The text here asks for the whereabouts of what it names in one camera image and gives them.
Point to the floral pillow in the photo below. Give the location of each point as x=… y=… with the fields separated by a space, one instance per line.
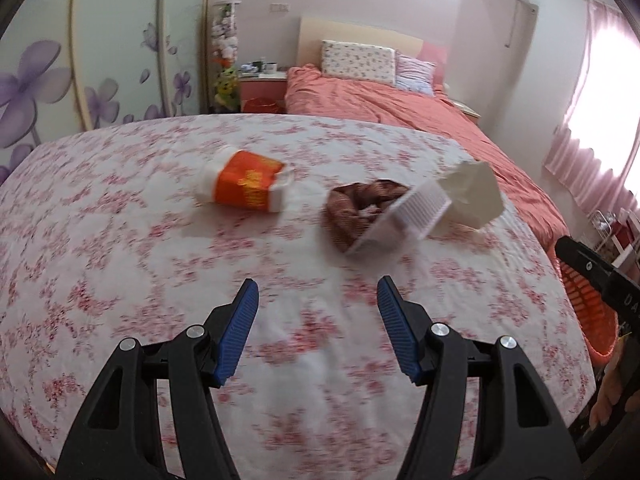
x=357 y=62

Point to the wardrobe with purple flowers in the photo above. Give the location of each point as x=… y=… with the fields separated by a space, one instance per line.
x=115 y=35

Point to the brown patterned cloth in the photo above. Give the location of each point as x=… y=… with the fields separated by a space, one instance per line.
x=350 y=205

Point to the white air conditioner pipe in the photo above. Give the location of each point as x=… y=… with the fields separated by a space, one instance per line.
x=511 y=20

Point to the orange plastic laundry basket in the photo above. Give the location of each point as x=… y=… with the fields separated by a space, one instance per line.
x=597 y=330

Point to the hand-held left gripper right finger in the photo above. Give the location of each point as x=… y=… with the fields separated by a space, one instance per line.
x=400 y=330

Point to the striped pillow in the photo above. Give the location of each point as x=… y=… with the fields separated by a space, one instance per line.
x=415 y=74

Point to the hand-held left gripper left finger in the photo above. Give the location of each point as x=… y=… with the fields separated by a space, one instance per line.
x=237 y=330

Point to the pink floral tablecloth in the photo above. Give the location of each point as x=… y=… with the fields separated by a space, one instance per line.
x=125 y=240

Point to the hanging stuffed toy organizer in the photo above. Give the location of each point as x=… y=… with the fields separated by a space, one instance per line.
x=225 y=50

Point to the beige and pink headboard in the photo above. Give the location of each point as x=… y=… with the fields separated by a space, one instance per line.
x=350 y=30

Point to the pink curtain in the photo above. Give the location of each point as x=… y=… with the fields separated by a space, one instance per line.
x=600 y=110

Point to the person's right hand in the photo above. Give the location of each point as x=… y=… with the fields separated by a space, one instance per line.
x=607 y=395

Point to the white shelf rack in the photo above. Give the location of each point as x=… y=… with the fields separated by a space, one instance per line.
x=627 y=240

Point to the white paper carton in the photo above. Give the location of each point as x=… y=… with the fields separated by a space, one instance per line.
x=475 y=195

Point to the pink nightstand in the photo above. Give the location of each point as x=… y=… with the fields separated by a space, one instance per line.
x=262 y=87

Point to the bed with orange duvet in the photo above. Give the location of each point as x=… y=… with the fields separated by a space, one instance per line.
x=400 y=105

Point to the white mug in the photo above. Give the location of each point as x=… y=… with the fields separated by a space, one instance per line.
x=270 y=66

